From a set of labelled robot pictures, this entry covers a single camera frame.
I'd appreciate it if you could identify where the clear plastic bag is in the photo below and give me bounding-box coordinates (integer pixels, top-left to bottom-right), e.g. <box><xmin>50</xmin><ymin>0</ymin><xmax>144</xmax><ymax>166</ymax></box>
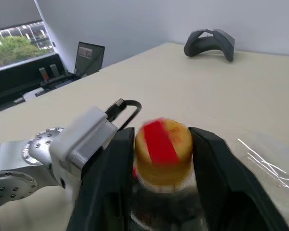
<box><xmin>236</xmin><ymin>137</ymin><xmax>289</xmax><ymax>202</ymax></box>

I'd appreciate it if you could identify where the black window sill cabinet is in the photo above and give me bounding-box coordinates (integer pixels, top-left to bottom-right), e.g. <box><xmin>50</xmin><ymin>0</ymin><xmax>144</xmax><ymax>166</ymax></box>
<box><xmin>0</xmin><ymin>52</ymin><xmax>68</xmax><ymax>109</ymax></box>

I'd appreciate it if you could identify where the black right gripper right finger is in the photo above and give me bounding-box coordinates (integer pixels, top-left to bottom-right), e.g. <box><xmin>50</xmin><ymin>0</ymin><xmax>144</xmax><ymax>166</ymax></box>
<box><xmin>188</xmin><ymin>127</ymin><xmax>289</xmax><ymax>231</ymax></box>

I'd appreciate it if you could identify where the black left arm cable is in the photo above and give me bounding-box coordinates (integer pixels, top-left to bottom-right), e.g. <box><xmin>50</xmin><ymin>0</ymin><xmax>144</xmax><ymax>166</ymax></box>
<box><xmin>104</xmin><ymin>98</ymin><xmax>143</xmax><ymax>131</ymax></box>

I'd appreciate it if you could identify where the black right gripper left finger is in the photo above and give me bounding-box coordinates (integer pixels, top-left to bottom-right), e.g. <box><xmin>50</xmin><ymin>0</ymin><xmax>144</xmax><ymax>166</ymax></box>
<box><xmin>66</xmin><ymin>127</ymin><xmax>136</xmax><ymax>231</ymax></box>

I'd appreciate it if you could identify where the grey roller window blind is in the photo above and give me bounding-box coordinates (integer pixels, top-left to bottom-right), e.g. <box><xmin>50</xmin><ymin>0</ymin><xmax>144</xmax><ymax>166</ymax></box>
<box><xmin>0</xmin><ymin>0</ymin><xmax>43</xmax><ymax>32</ymax></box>

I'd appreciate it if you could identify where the dark bottle with yellow cap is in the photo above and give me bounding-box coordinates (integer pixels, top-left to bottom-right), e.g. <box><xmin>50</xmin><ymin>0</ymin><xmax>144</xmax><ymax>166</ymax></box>
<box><xmin>129</xmin><ymin>116</ymin><xmax>206</xmax><ymax>231</ymax></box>

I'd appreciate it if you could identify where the dark grey curved headset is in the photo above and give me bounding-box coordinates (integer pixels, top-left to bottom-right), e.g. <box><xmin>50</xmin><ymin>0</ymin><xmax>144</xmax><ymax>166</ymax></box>
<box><xmin>184</xmin><ymin>28</ymin><xmax>236</xmax><ymax>62</ymax></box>

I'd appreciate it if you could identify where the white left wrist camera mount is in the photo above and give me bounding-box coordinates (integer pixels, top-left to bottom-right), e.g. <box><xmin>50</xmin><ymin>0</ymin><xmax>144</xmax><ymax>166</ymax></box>
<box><xmin>49</xmin><ymin>105</ymin><xmax>119</xmax><ymax>202</ymax></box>

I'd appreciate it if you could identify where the black laptop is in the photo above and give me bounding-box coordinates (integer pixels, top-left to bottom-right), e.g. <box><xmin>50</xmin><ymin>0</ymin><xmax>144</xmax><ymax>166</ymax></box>
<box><xmin>35</xmin><ymin>41</ymin><xmax>105</xmax><ymax>97</ymax></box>

